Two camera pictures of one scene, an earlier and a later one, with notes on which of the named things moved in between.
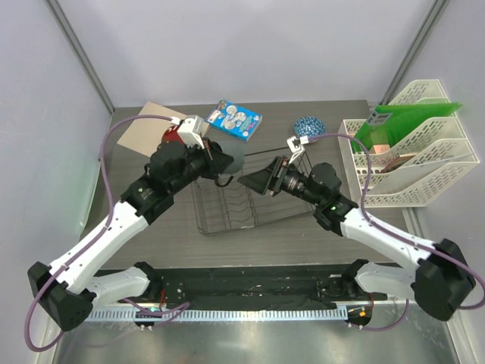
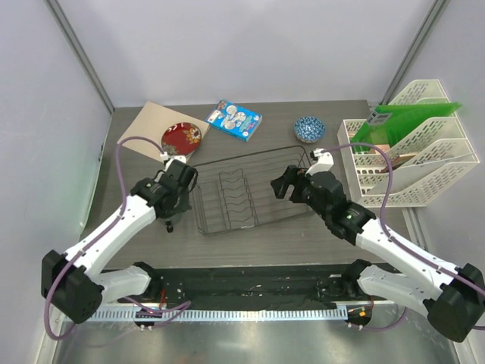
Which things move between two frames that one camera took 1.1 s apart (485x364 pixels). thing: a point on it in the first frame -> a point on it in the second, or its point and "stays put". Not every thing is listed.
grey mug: x=236 y=149 -> x=173 y=221
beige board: x=145 y=133 stays put
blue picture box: x=234 y=119 stays put
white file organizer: x=410 y=152 stays put
